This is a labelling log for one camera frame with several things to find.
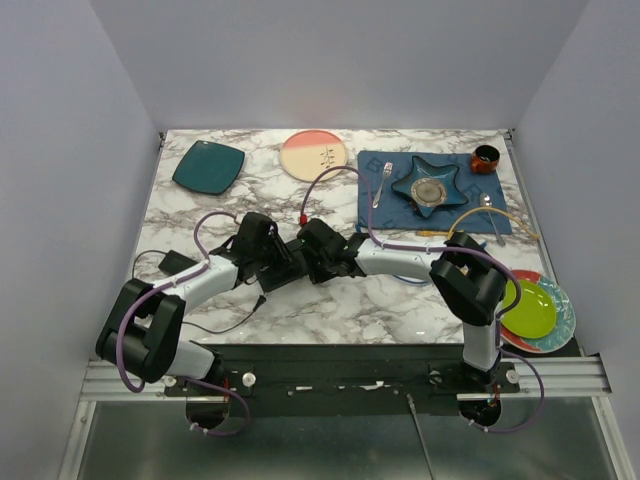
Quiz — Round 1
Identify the black power cord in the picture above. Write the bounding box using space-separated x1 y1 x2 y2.
132 249 269 335

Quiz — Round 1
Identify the blue ethernet cable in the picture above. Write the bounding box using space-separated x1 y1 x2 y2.
394 239 489 287

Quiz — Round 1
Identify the black network switch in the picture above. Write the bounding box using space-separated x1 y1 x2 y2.
257 250 308 293

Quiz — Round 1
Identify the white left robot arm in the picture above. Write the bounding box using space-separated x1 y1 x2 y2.
96 212 307 395

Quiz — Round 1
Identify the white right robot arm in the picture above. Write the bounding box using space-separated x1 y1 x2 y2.
297 216 514 392

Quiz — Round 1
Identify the blue cloth placemat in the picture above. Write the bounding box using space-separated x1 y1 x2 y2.
357 151 507 231

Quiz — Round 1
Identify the pink and cream round plate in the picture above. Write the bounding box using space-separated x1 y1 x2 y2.
279 130 348 182

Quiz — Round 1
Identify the black power adapter brick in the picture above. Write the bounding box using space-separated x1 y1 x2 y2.
158 250 198 276

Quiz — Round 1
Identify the teal square plate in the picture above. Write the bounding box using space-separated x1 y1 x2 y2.
172 140 245 196

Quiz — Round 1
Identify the silver fork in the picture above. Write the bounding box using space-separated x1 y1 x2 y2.
372 162 393 209

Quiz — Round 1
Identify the blue star-shaped dish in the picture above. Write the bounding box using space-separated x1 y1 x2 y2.
391 155 469 219

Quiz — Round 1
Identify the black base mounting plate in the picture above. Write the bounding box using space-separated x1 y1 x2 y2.
102 342 584 419

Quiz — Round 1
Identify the silver spoon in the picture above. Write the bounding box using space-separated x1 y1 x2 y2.
479 193 506 247

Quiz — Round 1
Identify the orange-brown mug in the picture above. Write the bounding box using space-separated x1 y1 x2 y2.
470 145 500 174

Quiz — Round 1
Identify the red rimmed plate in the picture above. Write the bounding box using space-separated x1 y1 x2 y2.
501 270 541 354

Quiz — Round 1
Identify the lime green plate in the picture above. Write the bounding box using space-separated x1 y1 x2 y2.
501 279 557 339

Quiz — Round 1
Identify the light blue patterned plate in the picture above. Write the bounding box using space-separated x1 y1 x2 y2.
528 276 577 353

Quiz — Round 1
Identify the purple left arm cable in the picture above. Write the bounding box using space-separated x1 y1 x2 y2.
115 212 253 437

